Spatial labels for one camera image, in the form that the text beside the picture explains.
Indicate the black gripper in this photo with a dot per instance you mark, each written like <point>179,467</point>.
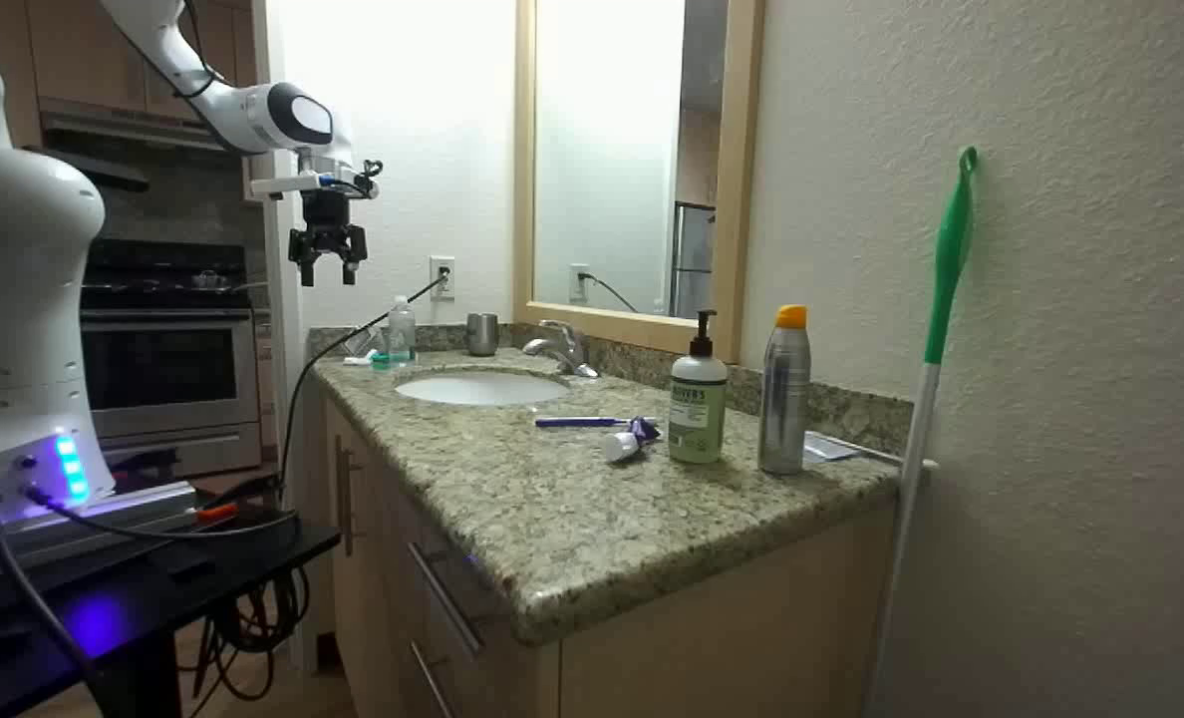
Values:
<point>330,229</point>

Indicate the green white pump bottle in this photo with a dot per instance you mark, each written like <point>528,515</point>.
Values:
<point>700,402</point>

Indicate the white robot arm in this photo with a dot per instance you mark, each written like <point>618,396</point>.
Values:
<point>50,218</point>

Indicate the clear plastic bottle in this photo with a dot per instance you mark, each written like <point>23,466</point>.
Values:
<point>401,333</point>

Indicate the stainless oven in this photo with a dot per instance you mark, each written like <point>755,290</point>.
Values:
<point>164,307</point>

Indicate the metal cup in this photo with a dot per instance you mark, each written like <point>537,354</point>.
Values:
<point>479,333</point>

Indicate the white oval sink basin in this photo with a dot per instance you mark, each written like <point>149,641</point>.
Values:
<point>486,388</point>

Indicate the chrome faucet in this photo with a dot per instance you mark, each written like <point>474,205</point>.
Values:
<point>555,342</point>

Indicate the blue white toothbrush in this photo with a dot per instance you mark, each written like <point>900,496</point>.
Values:
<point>576,419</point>

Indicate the wood framed mirror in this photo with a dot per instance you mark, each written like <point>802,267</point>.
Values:
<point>617,107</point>

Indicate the black robot cart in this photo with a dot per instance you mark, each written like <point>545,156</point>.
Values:
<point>108,619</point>

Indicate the silver orange-capped spray can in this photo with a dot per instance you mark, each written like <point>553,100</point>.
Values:
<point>782,392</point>

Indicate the wooden vanity cabinet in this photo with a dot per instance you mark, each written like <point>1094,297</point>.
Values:
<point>511,573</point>

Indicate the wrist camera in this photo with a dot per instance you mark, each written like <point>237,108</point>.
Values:
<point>357,182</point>

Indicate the white wall outlet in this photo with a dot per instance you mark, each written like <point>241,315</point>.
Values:
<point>446,278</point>

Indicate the green-handled mop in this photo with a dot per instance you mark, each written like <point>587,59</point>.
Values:
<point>945,278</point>

